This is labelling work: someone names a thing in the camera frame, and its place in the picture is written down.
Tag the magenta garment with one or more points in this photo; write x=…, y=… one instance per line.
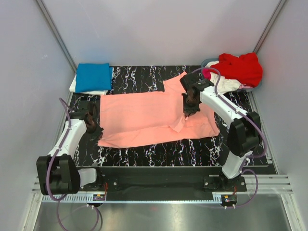
x=207, y=74

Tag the grey blue laundry basket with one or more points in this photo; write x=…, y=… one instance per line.
x=244, y=88

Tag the aluminium rail frame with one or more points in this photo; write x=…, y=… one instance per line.
x=248, y=184

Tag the salmon pink t shirt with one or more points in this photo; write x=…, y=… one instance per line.
x=140, y=119

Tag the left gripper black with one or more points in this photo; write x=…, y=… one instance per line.
x=98, y=133

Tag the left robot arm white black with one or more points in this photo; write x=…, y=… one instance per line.
x=57, y=172

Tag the folded white t shirt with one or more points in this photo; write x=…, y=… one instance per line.
x=72, y=89

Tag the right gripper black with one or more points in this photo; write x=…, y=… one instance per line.
x=189, y=111

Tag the black mounting base plate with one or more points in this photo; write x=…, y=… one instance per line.
x=164, y=183

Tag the red t shirt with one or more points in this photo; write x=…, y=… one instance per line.
x=246, y=68

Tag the folded blue t shirt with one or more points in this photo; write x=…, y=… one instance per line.
x=93, y=77

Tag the white crumpled t shirt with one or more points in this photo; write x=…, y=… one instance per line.
x=224, y=85

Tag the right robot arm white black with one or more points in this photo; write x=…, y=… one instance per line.
x=244, y=135

